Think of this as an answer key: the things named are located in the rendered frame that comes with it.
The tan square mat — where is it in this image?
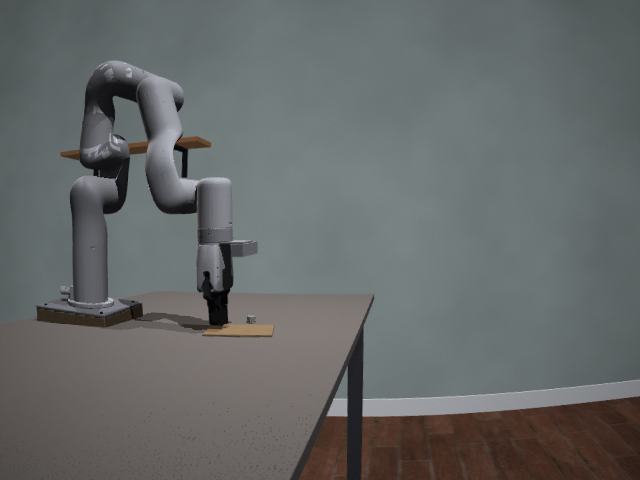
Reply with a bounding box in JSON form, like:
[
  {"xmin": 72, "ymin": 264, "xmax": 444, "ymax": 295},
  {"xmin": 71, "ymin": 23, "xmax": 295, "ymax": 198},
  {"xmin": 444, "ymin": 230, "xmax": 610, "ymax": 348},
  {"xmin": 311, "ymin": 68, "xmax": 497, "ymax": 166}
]
[{"xmin": 203, "ymin": 324, "xmax": 274, "ymax": 337}]

